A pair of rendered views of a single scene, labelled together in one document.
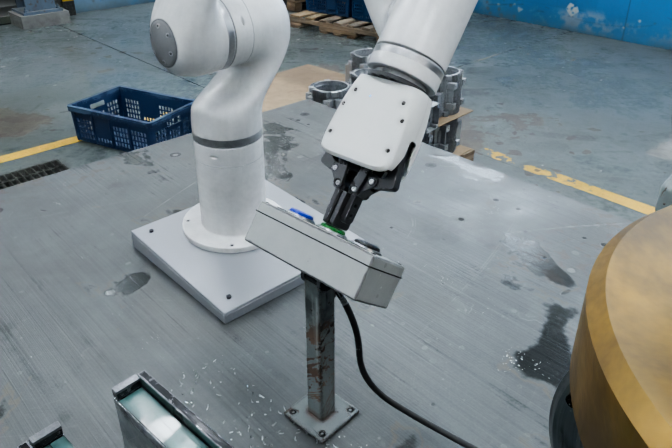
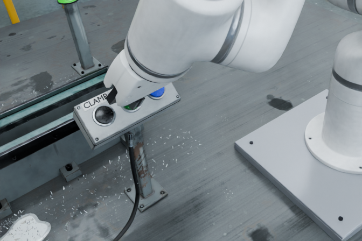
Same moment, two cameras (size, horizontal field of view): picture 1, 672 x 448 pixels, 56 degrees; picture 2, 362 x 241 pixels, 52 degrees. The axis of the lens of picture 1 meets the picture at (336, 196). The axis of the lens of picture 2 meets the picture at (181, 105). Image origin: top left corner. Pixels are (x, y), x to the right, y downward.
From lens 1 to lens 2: 92 cm
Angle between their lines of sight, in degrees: 82
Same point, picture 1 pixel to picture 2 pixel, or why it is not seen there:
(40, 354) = (217, 82)
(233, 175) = (330, 97)
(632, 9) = not seen: outside the picture
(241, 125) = (342, 65)
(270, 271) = (282, 164)
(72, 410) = not seen: hidden behind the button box
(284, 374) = (182, 176)
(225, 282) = (267, 140)
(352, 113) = not seen: hidden behind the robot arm
